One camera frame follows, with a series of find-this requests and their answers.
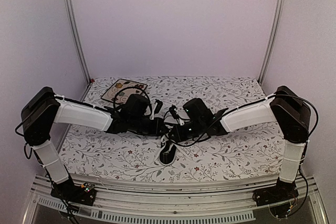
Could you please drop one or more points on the aluminium front rail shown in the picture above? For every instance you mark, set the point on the aluminium front rail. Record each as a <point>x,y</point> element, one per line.
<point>121,201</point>

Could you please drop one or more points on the aluminium frame post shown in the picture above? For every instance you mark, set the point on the aluminium frame post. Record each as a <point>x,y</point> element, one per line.
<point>76,39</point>
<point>271,41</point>

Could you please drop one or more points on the floral patterned table mat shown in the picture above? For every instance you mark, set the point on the floral patterned table mat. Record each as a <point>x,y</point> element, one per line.
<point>247,153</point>

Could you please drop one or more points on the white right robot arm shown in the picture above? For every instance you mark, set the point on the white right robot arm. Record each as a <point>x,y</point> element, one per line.
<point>291,112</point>

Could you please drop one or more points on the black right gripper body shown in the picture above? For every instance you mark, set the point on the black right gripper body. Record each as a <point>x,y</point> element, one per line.
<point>186,135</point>

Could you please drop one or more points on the right aluminium frame post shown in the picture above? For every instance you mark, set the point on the right aluminium frame post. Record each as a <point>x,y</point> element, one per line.
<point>271,41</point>

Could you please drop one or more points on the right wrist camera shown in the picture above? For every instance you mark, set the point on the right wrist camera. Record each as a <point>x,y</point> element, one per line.
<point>175,115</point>

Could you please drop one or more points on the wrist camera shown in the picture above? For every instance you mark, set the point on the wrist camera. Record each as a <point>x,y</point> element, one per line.
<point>175,115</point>
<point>156,107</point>

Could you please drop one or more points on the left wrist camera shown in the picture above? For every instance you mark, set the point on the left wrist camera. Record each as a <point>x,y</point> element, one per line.
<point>156,107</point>

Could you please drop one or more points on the left aluminium frame post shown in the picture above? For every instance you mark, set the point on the left aluminium frame post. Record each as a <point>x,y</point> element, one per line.
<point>76,39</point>

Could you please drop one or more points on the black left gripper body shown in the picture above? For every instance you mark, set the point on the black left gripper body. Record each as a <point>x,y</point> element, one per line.
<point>149,130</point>

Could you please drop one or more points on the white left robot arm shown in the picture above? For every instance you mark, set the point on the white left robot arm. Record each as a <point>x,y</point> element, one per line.
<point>137,115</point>

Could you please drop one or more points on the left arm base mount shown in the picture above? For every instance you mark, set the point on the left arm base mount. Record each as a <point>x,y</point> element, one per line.
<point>68,191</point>

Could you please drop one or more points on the black canvas sneaker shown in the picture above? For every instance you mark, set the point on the black canvas sneaker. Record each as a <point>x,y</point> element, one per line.
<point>166,159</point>

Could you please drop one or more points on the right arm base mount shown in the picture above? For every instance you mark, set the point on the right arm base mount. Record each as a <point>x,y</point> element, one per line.
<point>281,191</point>

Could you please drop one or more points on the square floral ceramic plate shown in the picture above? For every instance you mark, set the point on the square floral ceramic plate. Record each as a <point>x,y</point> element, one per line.
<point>122,89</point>

